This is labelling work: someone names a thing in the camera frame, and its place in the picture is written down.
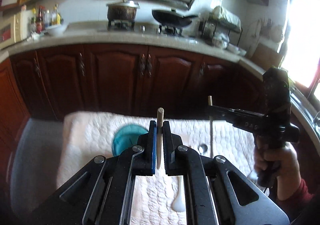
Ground white ceramic soup spoon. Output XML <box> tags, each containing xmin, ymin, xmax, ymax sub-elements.
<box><xmin>171</xmin><ymin>176</ymin><xmax>186</xmax><ymax>213</ymax></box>

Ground metal spoon pink handle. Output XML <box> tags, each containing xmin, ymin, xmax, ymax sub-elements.
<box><xmin>198</xmin><ymin>144</ymin><xmax>208</xmax><ymax>156</ymax></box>

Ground red sleeved forearm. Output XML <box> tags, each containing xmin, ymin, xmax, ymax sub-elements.
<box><xmin>277</xmin><ymin>178</ymin><xmax>316</xmax><ymax>220</ymax></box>

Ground person's right hand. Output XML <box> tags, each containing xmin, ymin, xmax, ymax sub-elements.
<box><xmin>254</xmin><ymin>138</ymin><xmax>302</xmax><ymax>201</ymax></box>

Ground teal rimmed floral utensil cup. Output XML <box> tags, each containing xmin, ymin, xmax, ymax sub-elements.
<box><xmin>112</xmin><ymin>124</ymin><xmax>148</xmax><ymax>156</ymax></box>

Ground wooden cutting board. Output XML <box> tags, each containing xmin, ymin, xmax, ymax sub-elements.
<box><xmin>250</xmin><ymin>43</ymin><xmax>283</xmax><ymax>70</ymax></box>

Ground grey chair seat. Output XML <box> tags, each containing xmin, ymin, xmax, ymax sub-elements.
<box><xmin>10</xmin><ymin>118</ymin><xmax>63</xmax><ymax>220</ymax></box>

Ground black dish drying rack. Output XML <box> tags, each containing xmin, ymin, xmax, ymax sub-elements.
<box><xmin>199</xmin><ymin>5</ymin><xmax>243</xmax><ymax>46</ymax></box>

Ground gas stove top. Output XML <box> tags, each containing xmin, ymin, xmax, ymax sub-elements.
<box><xmin>97</xmin><ymin>20</ymin><xmax>196</xmax><ymax>38</ymax></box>

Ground black wok with lid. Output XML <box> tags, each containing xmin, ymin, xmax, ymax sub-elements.
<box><xmin>152</xmin><ymin>9</ymin><xmax>198</xmax><ymax>28</ymax></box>

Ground dark red lower cabinets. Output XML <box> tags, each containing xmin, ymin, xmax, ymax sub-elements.
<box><xmin>1</xmin><ymin>43</ymin><xmax>263</xmax><ymax>168</ymax></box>

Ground brown cooking pot with lid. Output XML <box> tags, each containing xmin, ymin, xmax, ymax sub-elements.
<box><xmin>106</xmin><ymin>0</ymin><xmax>140</xmax><ymax>22</ymax></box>

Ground white bowl on counter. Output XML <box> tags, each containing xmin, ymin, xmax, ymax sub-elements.
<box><xmin>46</xmin><ymin>24</ymin><xmax>68</xmax><ymax>36</ymax></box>

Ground yellow oil bottle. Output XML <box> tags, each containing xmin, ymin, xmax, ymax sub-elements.
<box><xmin>52</xmin><ymin>4</ymin><xmax>61</xmax><ymax>25</ymax></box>

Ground clear glass bottle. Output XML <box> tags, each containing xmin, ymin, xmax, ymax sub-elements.
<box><xmin>43</xmin><ymin>10</ymin><xmax>52</xmax><ymax>29</ymax></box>

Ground dark soy sauce bottle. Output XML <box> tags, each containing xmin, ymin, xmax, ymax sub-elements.
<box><xmin>36</xmin><ymin>6</ymin><xmax>43</xmax><ymax>34</ymax></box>

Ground cream microwave oven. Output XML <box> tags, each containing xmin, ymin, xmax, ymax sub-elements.
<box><xmin>0</xmin><ymin>10</ymin><xmax>33</xmax><ymax>49</ymax></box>

